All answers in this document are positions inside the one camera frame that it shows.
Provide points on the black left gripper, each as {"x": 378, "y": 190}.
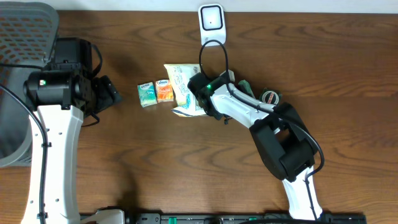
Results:
{"x": 106, "y": 93}

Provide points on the dark grey plastic basket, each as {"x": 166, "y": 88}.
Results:
{"x": 28, "y": 33}

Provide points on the teal tissue box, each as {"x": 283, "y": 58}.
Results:
{"x": 147, "y": 94}

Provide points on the cream snack bag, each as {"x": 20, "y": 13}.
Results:
{"x": 179, "y": 76}

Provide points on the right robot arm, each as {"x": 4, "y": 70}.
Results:
{"x": 283, "y": 142}

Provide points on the mint green wipes pack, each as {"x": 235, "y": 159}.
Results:
{"x": 245, "y": 87}

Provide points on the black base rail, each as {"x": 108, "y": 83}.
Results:
{"x": 217, "y": 218}

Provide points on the white barcode scanner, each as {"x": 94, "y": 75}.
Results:
{"x": 212, "y": 23}

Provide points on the orange small packet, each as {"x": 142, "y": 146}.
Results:
{"x": 164, "y": 91}

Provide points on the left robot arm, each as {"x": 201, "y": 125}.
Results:
{"x": 60, "y": 96}

